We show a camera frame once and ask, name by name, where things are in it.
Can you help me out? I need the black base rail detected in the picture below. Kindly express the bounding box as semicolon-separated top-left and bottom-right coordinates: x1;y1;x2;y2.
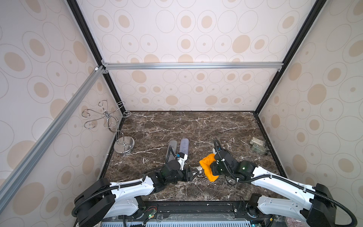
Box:
101;200;275;227

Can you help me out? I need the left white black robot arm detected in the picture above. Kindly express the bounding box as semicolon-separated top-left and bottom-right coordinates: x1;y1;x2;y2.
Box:
71;148;203;227

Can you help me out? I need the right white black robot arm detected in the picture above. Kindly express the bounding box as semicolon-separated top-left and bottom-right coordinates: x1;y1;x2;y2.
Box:
210;139;358;227

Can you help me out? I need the diagonal aluminium frame bar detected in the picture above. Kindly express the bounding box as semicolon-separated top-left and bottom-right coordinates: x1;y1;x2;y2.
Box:
1;65;105;212

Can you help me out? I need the orange cleaning cloth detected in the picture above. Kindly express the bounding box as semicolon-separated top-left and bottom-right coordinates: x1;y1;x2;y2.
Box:
199;154;218;182

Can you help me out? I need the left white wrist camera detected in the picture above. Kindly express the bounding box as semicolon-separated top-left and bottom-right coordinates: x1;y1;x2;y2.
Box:
175;152;188;171

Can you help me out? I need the green clear box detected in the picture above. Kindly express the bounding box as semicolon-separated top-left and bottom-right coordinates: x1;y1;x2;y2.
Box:
250;137;268;155

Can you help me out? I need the chrome hook stand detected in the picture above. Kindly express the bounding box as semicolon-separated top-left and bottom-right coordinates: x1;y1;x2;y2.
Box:
82;99;135;156

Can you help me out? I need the grey eyeglass case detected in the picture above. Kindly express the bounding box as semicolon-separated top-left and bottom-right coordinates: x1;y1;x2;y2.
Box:
165;140;177;163

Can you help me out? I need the horizontal aluminium frame bar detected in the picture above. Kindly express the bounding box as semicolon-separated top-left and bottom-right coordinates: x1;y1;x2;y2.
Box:
104;61;284;71

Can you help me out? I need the lavender eyeglass case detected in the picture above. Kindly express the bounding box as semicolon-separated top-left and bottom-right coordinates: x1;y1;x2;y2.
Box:
179;138;189;155

